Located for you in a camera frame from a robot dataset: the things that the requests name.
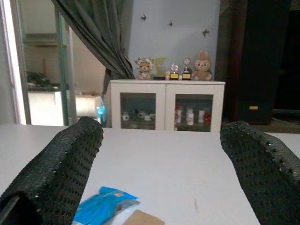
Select beige monkey plush toy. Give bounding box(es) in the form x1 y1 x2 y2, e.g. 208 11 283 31
191 49 213 82

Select grey sliding door frame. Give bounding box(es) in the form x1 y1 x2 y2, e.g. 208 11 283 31
0 0 32 125

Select grey-green curtain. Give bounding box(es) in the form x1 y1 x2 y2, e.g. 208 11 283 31
51 0 136 96

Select yellow-green glass trophy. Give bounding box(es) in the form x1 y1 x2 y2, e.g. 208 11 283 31
153 57 167 80

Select blue plastic packet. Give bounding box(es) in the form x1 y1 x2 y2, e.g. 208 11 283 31
71 186 141 225

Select glass sliding door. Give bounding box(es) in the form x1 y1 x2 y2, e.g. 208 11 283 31
55 10 77 126

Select brown bear plush toy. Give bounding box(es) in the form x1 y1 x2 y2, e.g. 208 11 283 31
135 57 155 80

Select dark kitchen stove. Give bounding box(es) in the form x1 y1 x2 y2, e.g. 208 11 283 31
26 71 60 91

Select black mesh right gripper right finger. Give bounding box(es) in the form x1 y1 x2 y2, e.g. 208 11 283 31
219 120 300 225

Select dark wooden cabinet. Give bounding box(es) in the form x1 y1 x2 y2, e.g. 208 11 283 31
226 0 300 125

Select brown cardboard card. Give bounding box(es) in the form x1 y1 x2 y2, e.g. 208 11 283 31
125 210 165 225

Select small blue fan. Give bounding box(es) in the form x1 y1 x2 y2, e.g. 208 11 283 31
96 104 108 124

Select white storage box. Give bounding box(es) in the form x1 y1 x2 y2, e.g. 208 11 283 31
75 93 104 118

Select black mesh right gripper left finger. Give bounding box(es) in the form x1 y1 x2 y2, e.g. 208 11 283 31
0 116 105 225

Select glass globe trophy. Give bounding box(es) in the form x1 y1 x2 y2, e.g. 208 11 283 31
170 63 180 81

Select white glass-door cabinet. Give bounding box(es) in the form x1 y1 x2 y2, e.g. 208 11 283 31
109 79 226 133

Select flower-shaped trophy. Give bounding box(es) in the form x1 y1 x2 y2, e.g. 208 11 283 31
181 57 192 81

